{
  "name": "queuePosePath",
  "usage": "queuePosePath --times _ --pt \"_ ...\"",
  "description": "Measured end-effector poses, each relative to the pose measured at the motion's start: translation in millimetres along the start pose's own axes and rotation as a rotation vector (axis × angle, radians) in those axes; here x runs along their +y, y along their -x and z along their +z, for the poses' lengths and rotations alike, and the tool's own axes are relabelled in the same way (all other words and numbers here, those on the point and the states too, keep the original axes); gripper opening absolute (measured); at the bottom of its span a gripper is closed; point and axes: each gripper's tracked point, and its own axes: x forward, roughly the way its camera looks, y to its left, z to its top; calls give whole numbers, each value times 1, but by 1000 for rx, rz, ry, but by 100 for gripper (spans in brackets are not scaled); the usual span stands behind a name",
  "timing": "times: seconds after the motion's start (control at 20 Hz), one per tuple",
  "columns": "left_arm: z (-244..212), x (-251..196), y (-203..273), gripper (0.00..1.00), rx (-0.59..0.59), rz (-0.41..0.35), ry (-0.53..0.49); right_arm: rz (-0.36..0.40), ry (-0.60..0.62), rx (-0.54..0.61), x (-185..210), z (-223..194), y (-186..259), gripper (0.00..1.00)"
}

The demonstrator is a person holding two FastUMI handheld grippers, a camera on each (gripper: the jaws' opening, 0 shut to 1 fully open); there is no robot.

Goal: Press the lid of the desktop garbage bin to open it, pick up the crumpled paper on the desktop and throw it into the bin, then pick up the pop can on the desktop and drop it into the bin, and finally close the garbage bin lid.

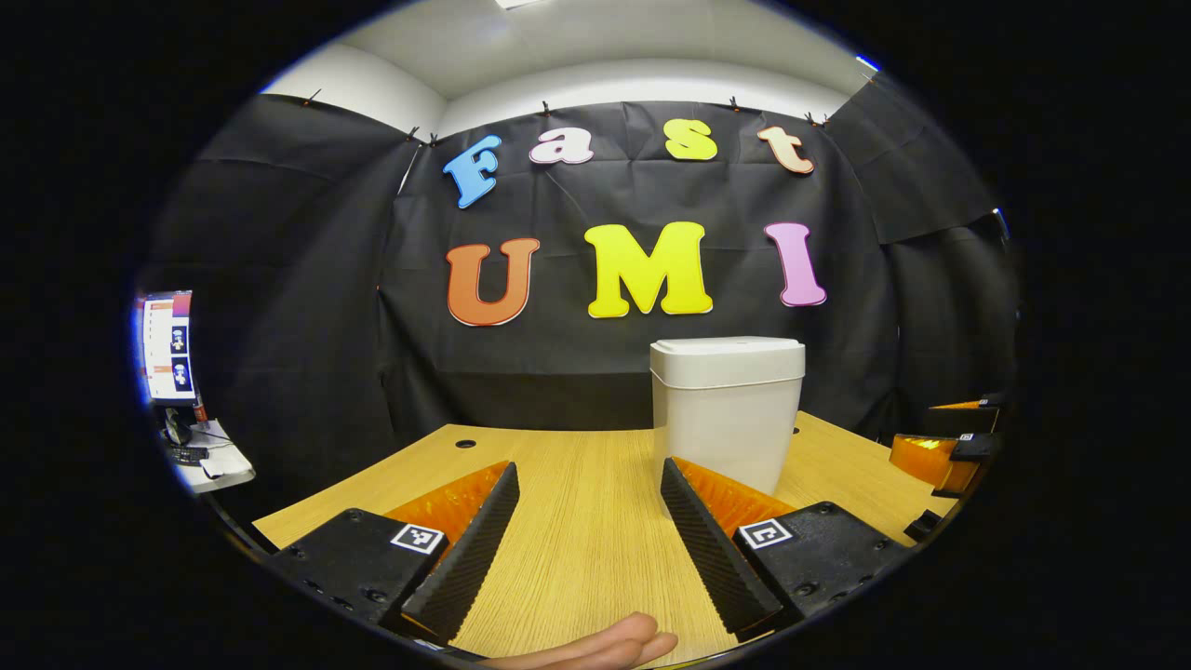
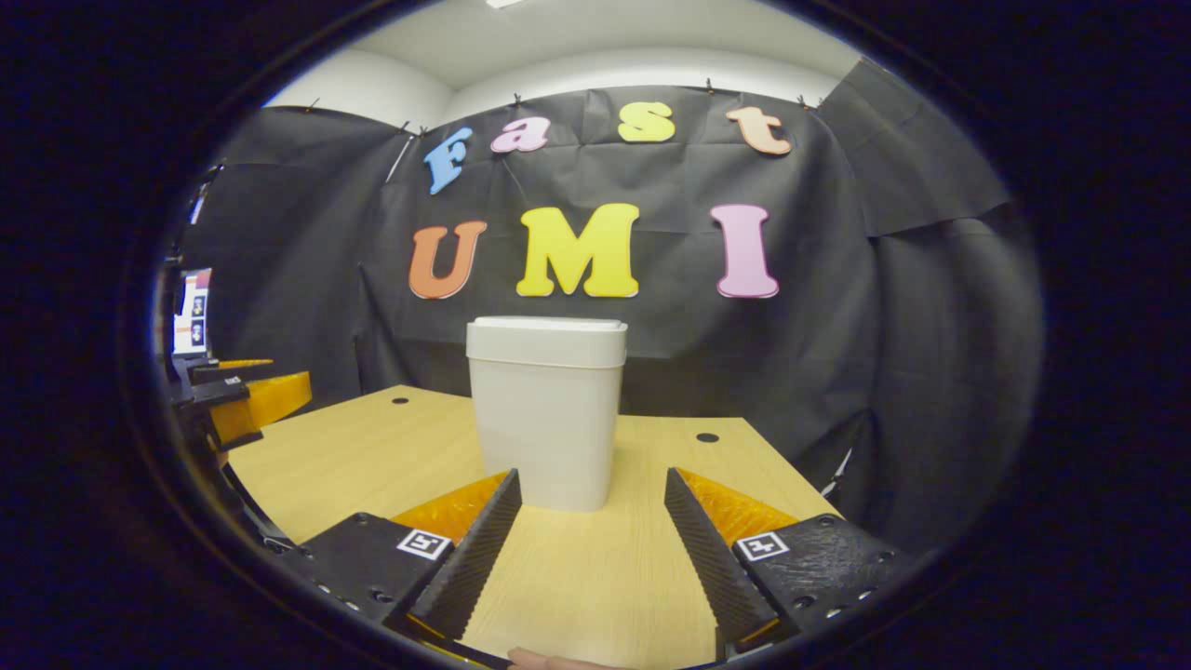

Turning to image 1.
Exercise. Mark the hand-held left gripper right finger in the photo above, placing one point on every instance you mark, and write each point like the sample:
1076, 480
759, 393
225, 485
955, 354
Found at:
702, 549

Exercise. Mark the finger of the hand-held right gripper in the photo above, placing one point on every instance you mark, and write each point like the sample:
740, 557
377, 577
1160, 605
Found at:
968, 419
930, 458

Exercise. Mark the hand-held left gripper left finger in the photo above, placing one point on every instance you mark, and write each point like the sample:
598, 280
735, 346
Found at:
470, 554

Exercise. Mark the white desktop garbage bin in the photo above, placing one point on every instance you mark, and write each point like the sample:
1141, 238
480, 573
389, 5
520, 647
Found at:
726, 419

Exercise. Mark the wooden desktop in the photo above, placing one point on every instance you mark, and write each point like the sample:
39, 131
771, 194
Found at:
577, 530

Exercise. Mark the white side table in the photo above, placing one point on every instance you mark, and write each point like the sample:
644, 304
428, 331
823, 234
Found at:
219, 465

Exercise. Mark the black keyboard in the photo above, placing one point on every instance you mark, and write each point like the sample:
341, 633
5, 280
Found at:
186, 455

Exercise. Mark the computer monitor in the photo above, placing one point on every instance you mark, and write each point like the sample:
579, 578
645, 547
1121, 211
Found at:
167, 344

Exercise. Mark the ceiling light panel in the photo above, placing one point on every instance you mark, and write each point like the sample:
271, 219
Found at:
516, 4

